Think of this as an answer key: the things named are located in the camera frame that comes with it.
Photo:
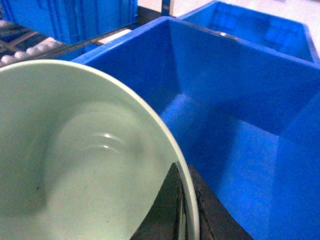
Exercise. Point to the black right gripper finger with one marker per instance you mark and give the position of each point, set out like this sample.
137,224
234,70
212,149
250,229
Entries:
177,214

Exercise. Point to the light green bowl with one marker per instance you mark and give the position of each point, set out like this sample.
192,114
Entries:
82,156

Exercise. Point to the stainless steel roller shelf rack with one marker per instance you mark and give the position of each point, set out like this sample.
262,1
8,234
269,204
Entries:
52,49

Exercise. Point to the large blue bin right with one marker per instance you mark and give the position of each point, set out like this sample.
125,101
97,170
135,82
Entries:
247,118

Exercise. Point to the large blue bin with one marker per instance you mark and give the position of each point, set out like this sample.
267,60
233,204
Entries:
71,21
247,118

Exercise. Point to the large blue bin left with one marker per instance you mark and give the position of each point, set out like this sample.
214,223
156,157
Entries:
71,21

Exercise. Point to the blue bin behind target bin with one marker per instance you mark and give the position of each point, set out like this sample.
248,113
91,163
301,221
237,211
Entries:
280,34

